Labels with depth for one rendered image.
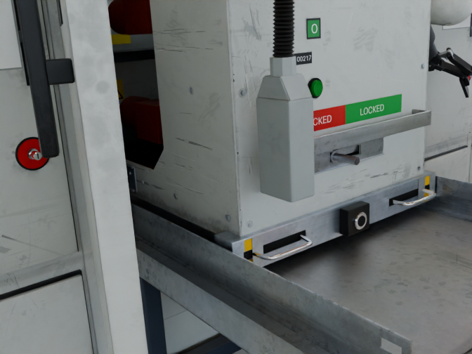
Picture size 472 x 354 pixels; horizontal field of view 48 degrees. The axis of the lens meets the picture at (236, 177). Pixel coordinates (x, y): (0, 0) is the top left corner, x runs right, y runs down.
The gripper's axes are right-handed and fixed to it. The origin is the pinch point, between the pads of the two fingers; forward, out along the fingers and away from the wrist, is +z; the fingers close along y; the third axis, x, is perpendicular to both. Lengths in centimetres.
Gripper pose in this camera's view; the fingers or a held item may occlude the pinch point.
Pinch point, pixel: (440, 97)
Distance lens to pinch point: 160.2
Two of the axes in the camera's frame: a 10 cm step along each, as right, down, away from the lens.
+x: 2.1, -8.1, 5.4
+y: 8.2, -1.5, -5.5
